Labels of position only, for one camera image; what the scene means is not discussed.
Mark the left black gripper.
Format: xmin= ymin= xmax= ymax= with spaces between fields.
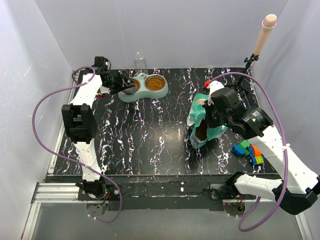
xmin=103 ymin=72 xmax=136 ymax=96

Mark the grey food scoop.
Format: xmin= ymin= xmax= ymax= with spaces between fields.
xmin=121 ymin=78 xmax=140 ymax=95

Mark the teal dog food bag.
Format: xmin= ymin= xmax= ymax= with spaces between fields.
xmin=187 ymin=93 xmax=227 ymax=149

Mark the teal double pet bowl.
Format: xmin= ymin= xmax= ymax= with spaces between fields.
xmin=118 ymin=73 xmax=169 ymax=103

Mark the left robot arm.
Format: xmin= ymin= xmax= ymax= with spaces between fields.
xmin=61 ymin=56 xmax=136 ymax=200

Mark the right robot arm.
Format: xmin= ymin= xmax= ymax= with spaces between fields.
xmin=203 ymin=85 xmax=320 ymax=215

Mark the brown pet food kibble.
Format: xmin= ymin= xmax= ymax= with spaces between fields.
xmin=195 ymin=120 xmax=208 ymax=141

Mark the clear water bottle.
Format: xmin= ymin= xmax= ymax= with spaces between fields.
xmin=134 ymin=51 xmax=148 ymax=75

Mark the green blue toy car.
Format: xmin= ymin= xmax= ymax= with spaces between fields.
xmin=232 ymin=140 xmax=250 ymax=158

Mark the orange blue toy car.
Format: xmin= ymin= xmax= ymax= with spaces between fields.
xmin=248 ymin=144 xmax=265 ymax=166

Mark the pink microphone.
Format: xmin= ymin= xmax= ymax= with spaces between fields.
xmin=253 ymin=14 xmax=277 ymax=56

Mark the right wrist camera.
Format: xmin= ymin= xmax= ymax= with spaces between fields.
xmin=204 ymin=80 xmax=225 ymax=106

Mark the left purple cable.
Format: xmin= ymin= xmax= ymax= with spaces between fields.
xmin=31 ymin=66 xmax=123 ymax=223

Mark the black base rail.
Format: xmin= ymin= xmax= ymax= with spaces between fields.
xmin=77 ymin=173 xmax=286 ymax=212

